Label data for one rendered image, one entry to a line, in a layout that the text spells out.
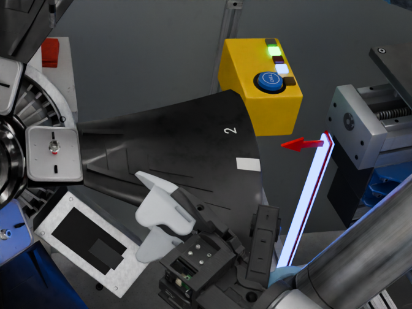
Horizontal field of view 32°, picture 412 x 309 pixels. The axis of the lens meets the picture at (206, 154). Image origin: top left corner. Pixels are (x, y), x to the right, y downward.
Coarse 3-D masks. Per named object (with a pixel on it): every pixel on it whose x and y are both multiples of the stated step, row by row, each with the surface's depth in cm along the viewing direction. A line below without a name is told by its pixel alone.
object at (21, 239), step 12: (12, 204) 88; (0, 216) 86; (12, 216) 88; (24, 216) 89; (0, 228) 85; (12, 228) 87; (24, 228) 89; (0, 240) 85; (12, 240) 87; (24, 240) 88; (0, 252) 85; (12, 252) 86; (0, 264) 84
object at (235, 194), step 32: (224, 96) 97; (96, 128) 90; (128, 128) 91; (160, 128) 92; (192, 128) 93; (96, 160) 86; (128, 160) 87; (160, 160) 88; (192, 160) 90; (224, 160) 91; (128, 192) 85; (192, 192) 88; (224, 192) 89; (256, 192) 91
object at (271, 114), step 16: (224, 48) 126; (240, 48) 125; (256, 48) 126; (224, 64) 127; (240, 64) 122; (256, 64) 122; (272, 64) 123; (288, 64) 124; (224, 80) 128; (240, 80) 119; (256, 80) 119; (256, 96) 116; (272, 96) 117; (288, 96) 118; (256, 112) 119; (272, 112) 119; (288, 112) 120; (256, 128) 121; (272, 128) 122; (288, 128) 123
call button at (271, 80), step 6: (264, 72) 119; (270, 72) 120; (276, 72) 120; (258, 78) 119; (264, 78) 118; (270, 78) 118; (276, 78) 119; (264, 84) 117; (270, 84) 118; (276, 84) 118; (270, 90) 118
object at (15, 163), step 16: (0, 128) 78; (16, 128) 89; (0, 144) 79; (16, 144) 79; (0, 160) 79; (16, 160) 79; (0, 176) 79; (16, 176) 79; (0, 192) 79; (16, 192) 79; (0, 208) 79
